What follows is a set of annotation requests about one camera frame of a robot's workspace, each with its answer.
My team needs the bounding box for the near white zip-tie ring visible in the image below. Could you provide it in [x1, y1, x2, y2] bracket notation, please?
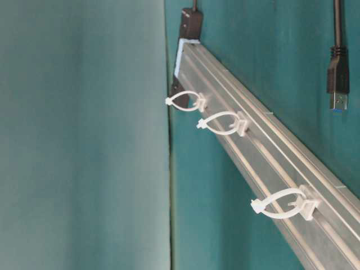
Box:
[250, 185, 321, 222]

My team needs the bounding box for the black USB hub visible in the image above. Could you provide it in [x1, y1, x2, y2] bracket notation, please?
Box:
[170, 1, 203, 97]

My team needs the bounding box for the silver aluminium rail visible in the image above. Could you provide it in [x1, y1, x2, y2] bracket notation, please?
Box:
[176, 39, 359, 269]

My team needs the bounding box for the white zip-tie ring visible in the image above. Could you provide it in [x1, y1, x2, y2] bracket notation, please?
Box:
[196, 110, 249, 137]
[250, 185, 321, 222]
[164, 90, 211, 113]

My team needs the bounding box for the middle white zip-tie ring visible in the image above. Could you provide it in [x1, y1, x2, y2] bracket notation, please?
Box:
[196, 110, 249, 137]

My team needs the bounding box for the black USB cable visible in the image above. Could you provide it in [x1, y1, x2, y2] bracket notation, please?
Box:
[326, 0, 350, 113]

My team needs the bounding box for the far white zip-tie ring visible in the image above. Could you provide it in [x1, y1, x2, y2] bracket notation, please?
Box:
[164, 90, 211, 113]

